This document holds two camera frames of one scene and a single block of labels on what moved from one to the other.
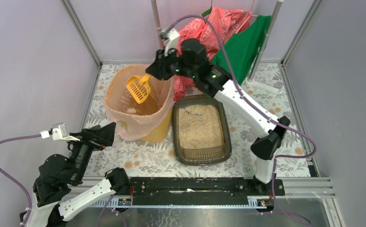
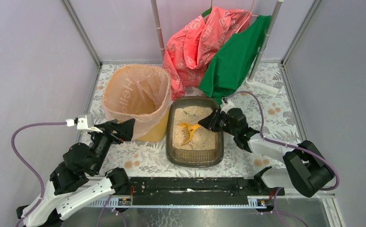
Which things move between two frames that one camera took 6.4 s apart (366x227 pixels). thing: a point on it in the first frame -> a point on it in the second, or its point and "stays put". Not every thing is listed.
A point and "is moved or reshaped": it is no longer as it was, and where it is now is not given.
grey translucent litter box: x=201 y=131 is moved or reshaped
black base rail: x=201 y=188 stays put
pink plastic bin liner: x=129 y=117 stays put
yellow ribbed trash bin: x=139 y=102 stays put
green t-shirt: x=241 y=48 stays put
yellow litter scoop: x=139 y=87 -> x=187 y=132
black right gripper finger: x=160 y=70 -> x=212 y=122
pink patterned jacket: x=225 y=21 stays put
